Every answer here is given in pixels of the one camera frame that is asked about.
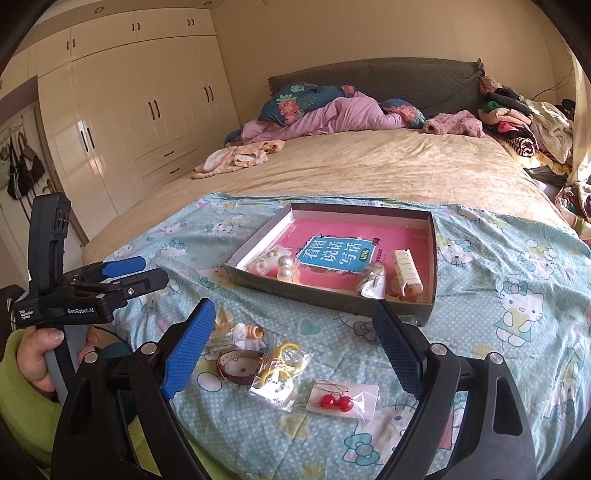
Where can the pink book in tray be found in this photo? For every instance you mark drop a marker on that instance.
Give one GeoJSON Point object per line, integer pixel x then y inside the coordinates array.
{"type": "Point", "coordinates": [332, 252]}

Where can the wooden bead hair clip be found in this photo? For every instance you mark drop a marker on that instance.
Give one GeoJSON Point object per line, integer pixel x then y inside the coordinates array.
{"type": "Point", "coordinates": [248, 337]}

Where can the pink patterned garment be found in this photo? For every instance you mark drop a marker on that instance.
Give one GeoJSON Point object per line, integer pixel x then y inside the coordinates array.
{"type": "Point", "coordinates": [235, 158]}

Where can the clothes heap by window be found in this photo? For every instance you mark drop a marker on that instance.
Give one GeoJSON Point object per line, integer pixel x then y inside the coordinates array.
{"type": "Point", "coordinates": [574, 204]}

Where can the cream hair claw clip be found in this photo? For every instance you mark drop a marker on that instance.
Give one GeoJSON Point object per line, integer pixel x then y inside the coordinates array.
{"type": "Point", "coordinates": [407, 275]}

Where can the green left sleeve forearm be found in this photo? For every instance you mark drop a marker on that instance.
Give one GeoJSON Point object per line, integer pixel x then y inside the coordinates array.
{"type": "Point", "coordinates": [30, 416]}

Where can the cream wardrobe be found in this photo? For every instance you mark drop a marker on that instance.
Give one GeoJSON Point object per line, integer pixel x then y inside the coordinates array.
{"type": "Point", "coordinates": [132, 95]}

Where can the hanging handbags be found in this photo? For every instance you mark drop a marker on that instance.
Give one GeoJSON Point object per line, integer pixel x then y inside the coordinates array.
{"type": "Point", "coordinates": [22, 166]}

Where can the dark jewelry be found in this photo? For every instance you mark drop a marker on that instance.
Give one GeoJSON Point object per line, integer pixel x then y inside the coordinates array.
{"type": "Point", "coordinates": [372, 283]}

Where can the mauve fuzzy garment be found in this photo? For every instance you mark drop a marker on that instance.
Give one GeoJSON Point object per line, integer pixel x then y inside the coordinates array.
{"type": "Point", "coordinates": [460, 123]}

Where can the red cherry earrings bag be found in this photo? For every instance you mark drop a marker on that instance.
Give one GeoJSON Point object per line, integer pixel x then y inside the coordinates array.
{"type": "Point", "coordinates": [341, 399]}

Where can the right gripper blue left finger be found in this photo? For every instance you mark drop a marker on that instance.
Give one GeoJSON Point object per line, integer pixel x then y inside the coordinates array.
{"type": "Point", "coordinates": [153, 374]}

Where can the pile of clothes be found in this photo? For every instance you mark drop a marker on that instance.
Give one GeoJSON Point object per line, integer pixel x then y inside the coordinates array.
{"type": "Point", "coordinates": [538, 133]}

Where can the yellow hair ties bag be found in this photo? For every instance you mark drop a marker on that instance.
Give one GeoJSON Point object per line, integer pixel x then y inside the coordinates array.
{"type": "Point", "coordinates": [278, 380]}

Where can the large pearl hair clip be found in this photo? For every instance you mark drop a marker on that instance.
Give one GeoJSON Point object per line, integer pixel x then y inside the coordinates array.
{"type": "Point", "coordinates": [288, 270]}

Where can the Hello Kitty blue sheet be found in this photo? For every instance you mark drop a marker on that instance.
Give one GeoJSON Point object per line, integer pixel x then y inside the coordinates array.
{"type": "Point", "coordinates": [505, 284]}

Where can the floral dark blue pillow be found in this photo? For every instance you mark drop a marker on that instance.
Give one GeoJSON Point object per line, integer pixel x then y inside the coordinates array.
{"type": "Point", "coordinates": [299, 98]}

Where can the beige bed cover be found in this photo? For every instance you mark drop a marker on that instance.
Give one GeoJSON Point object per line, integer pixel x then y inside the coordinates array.
{"type": "Point", "coordinates": [402, 164]}

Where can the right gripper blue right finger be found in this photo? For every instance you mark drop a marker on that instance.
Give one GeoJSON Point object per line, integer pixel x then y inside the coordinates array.
{"type": "Point", "coordinates": [431, 373]}

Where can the left hand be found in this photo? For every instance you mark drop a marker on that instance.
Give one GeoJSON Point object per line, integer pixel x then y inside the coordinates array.
{"type": "Point", "coordinates": [31, 363]}

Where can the dark grey headboard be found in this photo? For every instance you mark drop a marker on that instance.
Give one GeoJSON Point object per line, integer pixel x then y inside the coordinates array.
{"type": "Point", "coordinates": [432, 85]}

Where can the cream curtain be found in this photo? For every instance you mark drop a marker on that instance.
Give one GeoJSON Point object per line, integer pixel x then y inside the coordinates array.
{"type": "Point", "coordinates": [582, 125]}

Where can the bagged pearl earrings card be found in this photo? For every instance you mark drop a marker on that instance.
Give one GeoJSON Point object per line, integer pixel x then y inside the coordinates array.
{"type": "Point", "coordinates": [267, 261]}

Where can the dark cardboard box tray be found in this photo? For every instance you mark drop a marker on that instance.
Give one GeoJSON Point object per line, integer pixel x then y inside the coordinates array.
{"type": "Point", "coordinates": [410, 309]}

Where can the purple quilt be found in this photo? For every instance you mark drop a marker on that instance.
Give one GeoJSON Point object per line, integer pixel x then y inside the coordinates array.
{"type": "Point", "coordinates": [357, 113]}

